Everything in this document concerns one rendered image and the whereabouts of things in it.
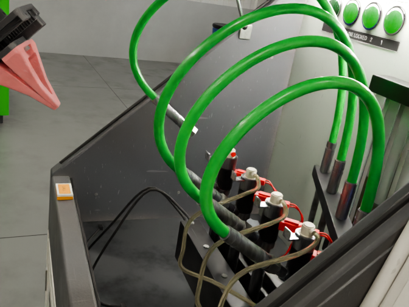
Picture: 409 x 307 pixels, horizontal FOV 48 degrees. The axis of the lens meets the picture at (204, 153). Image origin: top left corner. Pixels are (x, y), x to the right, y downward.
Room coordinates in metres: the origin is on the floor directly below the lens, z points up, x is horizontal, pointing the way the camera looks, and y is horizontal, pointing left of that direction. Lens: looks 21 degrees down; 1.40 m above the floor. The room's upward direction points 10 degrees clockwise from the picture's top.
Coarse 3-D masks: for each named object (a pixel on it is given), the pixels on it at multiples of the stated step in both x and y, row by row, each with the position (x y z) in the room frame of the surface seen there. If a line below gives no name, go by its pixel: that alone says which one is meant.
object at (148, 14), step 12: (156, 0) 0.78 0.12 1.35; (168, 0) 0.79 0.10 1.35; (324, 0) 0.79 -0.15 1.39; (144, 12) 0.78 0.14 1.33; (144, 24) 0.78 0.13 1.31; (132, 36) 0.78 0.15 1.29; (336, 36) 0.79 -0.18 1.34; (132, 48) 0.78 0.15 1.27; (132, 60) 0.78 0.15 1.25; (144, 84) 0.78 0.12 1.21; (336, 108) 0.79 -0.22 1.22; (336, 120) 0.79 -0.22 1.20; (336, 132) 0.79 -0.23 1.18; (336, 144) 0.79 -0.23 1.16
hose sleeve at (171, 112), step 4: (156, 96) 0.78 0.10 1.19; (156, 100) 0.78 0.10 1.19; (156, 104) 0.78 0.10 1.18; (168, 108) 0.78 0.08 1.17; (172, 108) 0.78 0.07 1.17; (168, 112) 0.78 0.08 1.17; (172, 112) 0.78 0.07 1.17; (176, 112) 0.78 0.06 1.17; (168, 116) 0.78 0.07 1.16; (172, 116) 0.78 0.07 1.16; (176, 116) 0.78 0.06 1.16; (180, 116) 0.78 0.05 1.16; (172, 120) 0.78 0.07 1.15; (176, 120) 0.78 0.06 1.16; (180, 120) 0.78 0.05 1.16; (176, 124) 0.78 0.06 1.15; (180, 124) 0.78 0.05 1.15
